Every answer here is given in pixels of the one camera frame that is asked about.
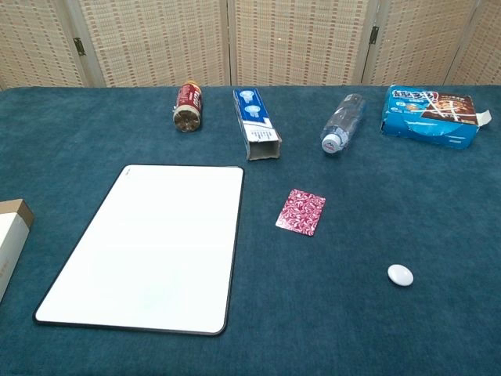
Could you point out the small pink patterned packet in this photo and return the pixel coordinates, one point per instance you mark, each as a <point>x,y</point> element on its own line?
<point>300,212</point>

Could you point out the white board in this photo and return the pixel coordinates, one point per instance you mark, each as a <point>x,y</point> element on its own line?
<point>148,246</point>

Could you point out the blue white toothpaste box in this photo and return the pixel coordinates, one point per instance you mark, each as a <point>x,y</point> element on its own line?
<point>256,121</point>

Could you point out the red label drink bottle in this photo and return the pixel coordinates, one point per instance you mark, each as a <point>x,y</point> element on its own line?
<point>188,105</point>

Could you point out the clear plastic water bottle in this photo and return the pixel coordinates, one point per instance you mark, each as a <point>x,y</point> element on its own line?
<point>342,121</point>

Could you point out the teal table cloth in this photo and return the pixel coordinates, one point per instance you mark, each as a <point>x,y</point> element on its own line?
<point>352,313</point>

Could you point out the woven folding screen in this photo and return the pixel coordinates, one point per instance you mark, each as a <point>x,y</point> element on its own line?
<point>164,39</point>

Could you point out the blue cookie box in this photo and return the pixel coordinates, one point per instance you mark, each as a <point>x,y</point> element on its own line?
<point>426,117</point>

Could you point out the black screen hinge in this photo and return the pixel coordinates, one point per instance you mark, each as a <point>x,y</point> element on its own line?
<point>375,34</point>
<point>80,46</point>

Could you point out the white box with brown edge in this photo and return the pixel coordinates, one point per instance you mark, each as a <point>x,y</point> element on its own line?
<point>11,243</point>

